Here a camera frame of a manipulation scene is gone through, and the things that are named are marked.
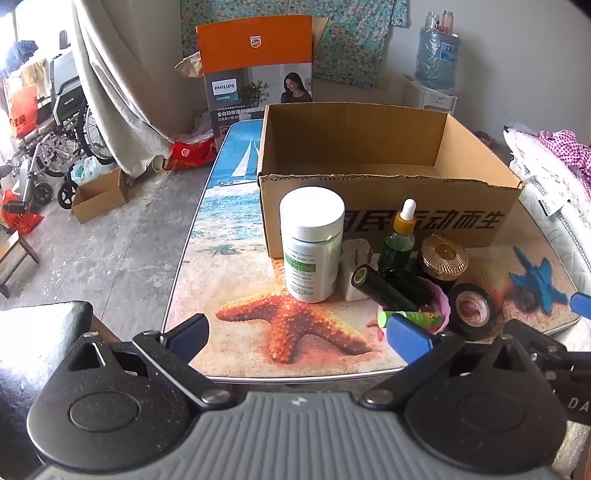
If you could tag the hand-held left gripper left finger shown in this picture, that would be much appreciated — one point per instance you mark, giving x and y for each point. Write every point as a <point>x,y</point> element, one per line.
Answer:
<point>187,334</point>

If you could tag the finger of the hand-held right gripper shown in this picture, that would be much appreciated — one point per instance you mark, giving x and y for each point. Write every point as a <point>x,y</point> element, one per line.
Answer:
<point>581,304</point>

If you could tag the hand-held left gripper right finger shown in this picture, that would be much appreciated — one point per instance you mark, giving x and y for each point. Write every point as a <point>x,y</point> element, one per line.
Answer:
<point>408,334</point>

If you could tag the green patterned tube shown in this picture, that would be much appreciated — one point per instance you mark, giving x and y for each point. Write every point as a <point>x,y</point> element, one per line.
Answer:
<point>422,317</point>

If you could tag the black cylindrical tube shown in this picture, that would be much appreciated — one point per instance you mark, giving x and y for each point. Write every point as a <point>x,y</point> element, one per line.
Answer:
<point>369,281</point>
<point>413,288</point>

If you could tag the pink plastic bowl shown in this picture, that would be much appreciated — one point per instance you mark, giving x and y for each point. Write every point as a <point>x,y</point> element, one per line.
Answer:
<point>441,300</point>

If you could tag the black tape roll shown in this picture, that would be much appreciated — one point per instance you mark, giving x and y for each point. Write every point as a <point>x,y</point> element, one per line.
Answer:
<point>457,295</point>

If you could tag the black jar with gold lid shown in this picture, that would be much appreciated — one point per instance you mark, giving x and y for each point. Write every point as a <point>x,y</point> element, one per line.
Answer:
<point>443,251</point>

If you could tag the green dropper bottle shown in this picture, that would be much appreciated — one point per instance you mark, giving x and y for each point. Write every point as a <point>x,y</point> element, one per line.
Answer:
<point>399,244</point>

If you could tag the white pill bottle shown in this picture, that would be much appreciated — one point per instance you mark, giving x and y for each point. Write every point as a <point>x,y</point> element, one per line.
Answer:
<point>311,249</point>

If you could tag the large cardboard box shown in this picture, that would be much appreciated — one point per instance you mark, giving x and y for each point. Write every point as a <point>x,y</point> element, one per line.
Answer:
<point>369,138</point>

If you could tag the white charger plug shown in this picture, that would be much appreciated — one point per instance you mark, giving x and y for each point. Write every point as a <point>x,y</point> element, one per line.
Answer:
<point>351,277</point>

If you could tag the white quilted mattress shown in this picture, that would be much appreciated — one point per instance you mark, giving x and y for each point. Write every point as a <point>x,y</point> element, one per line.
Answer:
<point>554,198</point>

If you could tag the pink checked cloth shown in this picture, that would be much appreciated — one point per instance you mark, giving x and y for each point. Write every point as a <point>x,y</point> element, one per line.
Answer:
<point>568,152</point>

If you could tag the small cardboard box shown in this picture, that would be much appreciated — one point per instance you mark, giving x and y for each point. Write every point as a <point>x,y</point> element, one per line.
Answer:
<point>99,194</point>

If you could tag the red plastic bag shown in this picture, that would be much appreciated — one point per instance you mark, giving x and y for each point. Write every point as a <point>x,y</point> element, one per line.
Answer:
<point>189,154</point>

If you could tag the wooden stool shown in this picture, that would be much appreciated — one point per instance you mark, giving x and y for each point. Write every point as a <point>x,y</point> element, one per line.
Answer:
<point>14,254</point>

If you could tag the white and green plastic bag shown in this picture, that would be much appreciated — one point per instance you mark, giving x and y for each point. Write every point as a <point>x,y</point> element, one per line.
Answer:
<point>90,170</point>

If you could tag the red plastic object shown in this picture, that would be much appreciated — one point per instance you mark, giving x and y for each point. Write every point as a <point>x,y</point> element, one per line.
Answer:
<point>18,214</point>

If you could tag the white water dispenser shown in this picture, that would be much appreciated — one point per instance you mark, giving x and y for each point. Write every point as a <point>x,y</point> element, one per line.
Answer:
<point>429,99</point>

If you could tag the beige curtain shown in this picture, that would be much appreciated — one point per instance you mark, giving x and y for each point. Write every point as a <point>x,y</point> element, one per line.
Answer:
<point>120,92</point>

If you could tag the folded wheelchair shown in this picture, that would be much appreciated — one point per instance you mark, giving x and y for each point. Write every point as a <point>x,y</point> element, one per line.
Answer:
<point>64,101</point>

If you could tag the brown paper bag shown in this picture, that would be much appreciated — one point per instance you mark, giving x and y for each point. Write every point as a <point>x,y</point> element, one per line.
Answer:
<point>189,64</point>

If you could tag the orange bag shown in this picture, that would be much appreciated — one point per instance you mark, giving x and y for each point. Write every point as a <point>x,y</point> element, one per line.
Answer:
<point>23,110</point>

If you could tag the blue water jug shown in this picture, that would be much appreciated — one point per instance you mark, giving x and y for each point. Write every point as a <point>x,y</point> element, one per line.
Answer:
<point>436,55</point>

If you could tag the orange printed appliance box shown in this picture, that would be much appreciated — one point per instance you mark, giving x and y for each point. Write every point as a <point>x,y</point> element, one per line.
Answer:
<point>254,60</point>

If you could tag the small pink bottle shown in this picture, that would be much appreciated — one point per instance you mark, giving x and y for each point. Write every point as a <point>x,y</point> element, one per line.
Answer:
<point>448,21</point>

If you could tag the small clear bottle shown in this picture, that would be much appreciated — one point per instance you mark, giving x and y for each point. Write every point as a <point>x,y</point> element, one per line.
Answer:
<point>431,21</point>

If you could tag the floral wall cloth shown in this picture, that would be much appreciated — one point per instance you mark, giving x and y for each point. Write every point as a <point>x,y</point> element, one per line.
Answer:
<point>360,46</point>

